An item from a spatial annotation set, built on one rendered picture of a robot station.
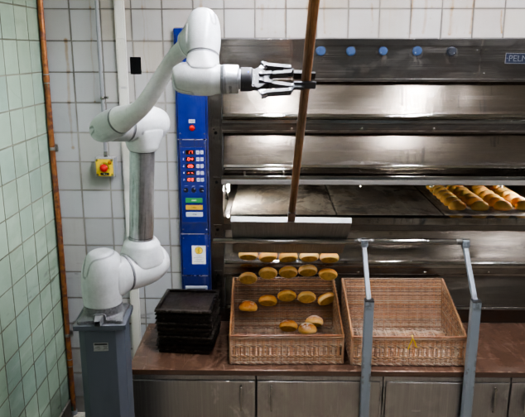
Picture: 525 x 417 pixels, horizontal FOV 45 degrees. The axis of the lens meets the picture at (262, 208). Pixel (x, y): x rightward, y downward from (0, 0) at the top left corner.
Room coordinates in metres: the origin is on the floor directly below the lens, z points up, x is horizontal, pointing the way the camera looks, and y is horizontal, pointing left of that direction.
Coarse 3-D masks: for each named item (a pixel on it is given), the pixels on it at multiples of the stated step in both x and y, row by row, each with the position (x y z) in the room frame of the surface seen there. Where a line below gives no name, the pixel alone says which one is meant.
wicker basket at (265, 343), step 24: (240, 288) 3.20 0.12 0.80; (264, 288) 3.20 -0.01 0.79; (288, 288) 3.20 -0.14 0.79; (312, 288) 3.20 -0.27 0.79; (336, 288) 3.12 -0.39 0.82; (240, 312) 3.17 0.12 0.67; (264, 312) 3.17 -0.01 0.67; (288, 312) 3.16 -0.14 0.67; (312, 312) 3.16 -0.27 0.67; (336, 312) 3.00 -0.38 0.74; (240, 336) 2.75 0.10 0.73; (264, 336) 2.75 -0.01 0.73; (288, 336) 2.75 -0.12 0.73; (312, 336) 2.75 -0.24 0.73; (336, 336) 2.75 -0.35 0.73; (240, 360) 2.75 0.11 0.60; (264, 360) 2.75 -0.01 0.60; (288, 360) 2.75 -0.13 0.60; (312, 360) 2.75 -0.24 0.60; (336, 360) 2.75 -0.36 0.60
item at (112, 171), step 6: (102, 156) 3.22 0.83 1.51; (108, 156) 3.22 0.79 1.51; (114, 156) 3.22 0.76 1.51; (96, 162) 3.18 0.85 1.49; (102, 162) 3.18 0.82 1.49; (114, 162) 3.20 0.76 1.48; (96, 168) 3.18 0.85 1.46; (108, 168) 3.18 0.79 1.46; (114, 168) 3.19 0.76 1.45; (96, 174) 3.19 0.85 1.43; (102, 174) 3.18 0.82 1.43; (108, 174) 3.18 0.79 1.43; (114, 174) 3.19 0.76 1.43
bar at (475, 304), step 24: (216, 240) 2.87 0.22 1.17; (240, 240) 2.87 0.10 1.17; (264, 240) 2.87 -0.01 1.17; (288, 240) 2.87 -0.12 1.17; (312, 240) 2.87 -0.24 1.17; (336, 240) 2.87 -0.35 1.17; (360, 240) 2.86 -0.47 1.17; (384, 240) 2.86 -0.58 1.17; (408, 240) 2.86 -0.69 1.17; (432, 240) 2.86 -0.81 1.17; (456, 240) 2.86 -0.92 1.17; (480, 312) 2.63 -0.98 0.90; (360, 384) 2.67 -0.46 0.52; (360, 408) 2.64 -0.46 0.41
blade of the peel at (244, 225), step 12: (240, 228) 2.82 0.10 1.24; (252, 228) 2.82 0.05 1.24; (264, 228) 2.81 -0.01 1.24; (276, 228) 2.81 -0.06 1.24; (288, 228) 2.81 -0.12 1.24; (300, 228) 2.81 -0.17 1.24; (312, 228) 2.81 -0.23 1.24; (324, 228) 2.81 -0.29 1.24; (336, 228) 2.81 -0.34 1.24; (348, 228) 2.80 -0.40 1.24; (276, 252) 3.03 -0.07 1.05; (288, 252) 3.03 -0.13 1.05; (300, 252) 3.03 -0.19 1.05; (312, 252) 3.02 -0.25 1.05; (324, 252) 3.02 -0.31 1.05; (336, 252) 3.02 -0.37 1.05
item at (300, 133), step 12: (312, 0) 1.74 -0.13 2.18; (312, 12) 1.78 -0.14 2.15; (312, 24) 1.81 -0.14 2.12; (312, 36) 1.85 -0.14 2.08; (312, 48) 1.89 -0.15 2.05; (312, 60) 1.94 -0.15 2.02; (300, 96) 2.07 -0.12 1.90; (300, 108) 2.11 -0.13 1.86; (300, 120) 2.16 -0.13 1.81; (300, 132) 2.21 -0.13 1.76; (300, 144) 2.27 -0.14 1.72; (300, 156) 2.34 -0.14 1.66; (300, 168) 2.42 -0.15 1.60
